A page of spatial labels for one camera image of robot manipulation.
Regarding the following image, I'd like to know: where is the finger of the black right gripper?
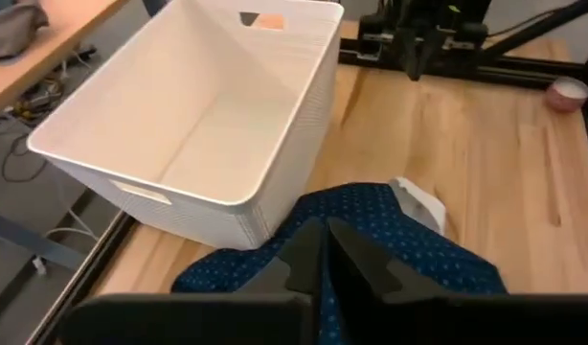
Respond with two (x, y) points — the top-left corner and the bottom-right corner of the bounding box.
(419, 28), (444, 78)
(401, 28), (422, 81)

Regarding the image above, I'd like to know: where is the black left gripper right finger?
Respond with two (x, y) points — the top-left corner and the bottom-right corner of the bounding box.
(327, 218), (588, 345)

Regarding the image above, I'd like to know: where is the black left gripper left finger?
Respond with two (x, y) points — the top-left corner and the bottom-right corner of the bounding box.
(58, 218), (327, 345)

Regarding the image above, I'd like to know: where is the navy dotted garment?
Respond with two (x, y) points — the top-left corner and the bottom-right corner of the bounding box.
(171, 181), (509, 345)

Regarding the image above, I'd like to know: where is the small white garment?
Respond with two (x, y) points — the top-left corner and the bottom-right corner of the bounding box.
(388, 176), (447, 236)

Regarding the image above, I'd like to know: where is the white plastic laundry basket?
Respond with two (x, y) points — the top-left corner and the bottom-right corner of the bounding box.
(26, 0), (346, 252)

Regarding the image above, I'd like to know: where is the wooden desk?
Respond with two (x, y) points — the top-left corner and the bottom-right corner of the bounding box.
(0, 0), (130, 269)

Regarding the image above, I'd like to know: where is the grey cloth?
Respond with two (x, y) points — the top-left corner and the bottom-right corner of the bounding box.
(0, 2), (50, 63)

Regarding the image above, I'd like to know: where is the black table edge rail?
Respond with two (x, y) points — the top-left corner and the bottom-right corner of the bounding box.
(25, 210), (138, 345)

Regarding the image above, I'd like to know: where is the white floor cable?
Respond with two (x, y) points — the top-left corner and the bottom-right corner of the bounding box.
(33, 205), (100, 278)

